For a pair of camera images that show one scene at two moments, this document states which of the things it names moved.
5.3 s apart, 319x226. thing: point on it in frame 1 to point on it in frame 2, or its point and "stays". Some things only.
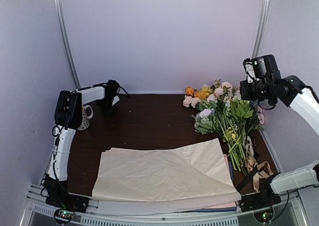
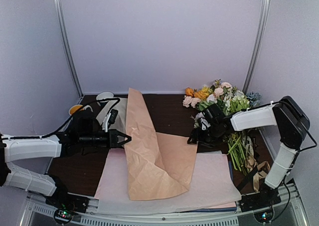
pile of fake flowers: (224, 113) stays
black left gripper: (99, 103) to (112, 135)
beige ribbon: (263, 167) stays
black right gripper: (245, 94) to (195, 135)
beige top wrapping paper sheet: (195, 171) to (120, 123)
